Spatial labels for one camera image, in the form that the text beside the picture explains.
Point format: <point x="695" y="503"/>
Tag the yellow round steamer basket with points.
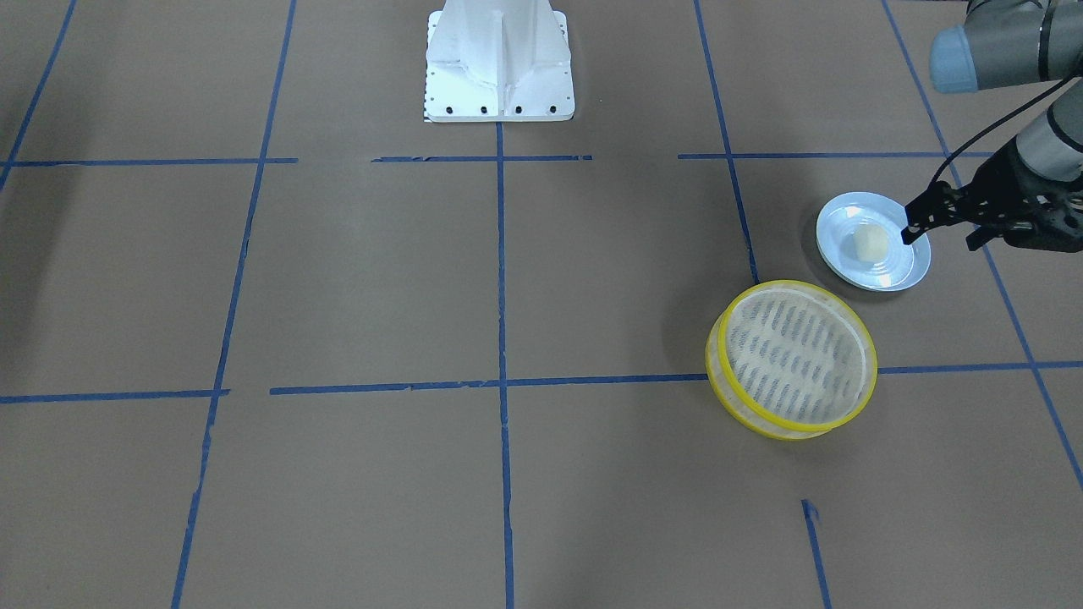
<point x="791" y="361"/>

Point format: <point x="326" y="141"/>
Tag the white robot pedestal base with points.
<point x="498" y="61"/>

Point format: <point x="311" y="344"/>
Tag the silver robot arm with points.
<point x="1008" y="43"/>

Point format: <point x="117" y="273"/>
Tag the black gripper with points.
<point x="1004" y="178"/>

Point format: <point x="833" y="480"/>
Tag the light blue plate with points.
<point x="904" y="267"/>

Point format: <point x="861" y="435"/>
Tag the pale white steamed bun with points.
<point x="871" y="242"/>

